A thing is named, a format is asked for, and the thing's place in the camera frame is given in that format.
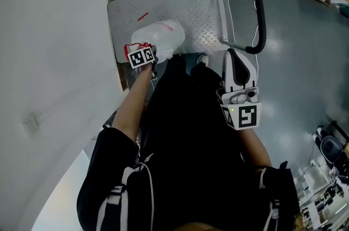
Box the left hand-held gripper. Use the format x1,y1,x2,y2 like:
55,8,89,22
127,45,159,70

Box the metal platform trolley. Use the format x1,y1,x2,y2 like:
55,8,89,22
106,0,267,63

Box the wall switch plate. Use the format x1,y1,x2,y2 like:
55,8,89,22
22,114,41,135

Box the white cable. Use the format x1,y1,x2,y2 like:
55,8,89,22
246,0,261,70

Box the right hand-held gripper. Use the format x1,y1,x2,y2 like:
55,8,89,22
215,48,263,131

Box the person's white shoe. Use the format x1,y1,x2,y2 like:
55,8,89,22
196,53,210,66

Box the person's black clothing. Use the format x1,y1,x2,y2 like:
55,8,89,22
76,53,301,231

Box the person's left forearm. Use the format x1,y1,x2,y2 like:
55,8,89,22
111,63,155,149

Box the white jug with red cap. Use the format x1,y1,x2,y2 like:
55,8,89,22
124,19,186,65

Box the person's right forearm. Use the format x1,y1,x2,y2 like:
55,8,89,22
236,127,274,171

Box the black office chair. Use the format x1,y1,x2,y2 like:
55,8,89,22
315,126,347,171

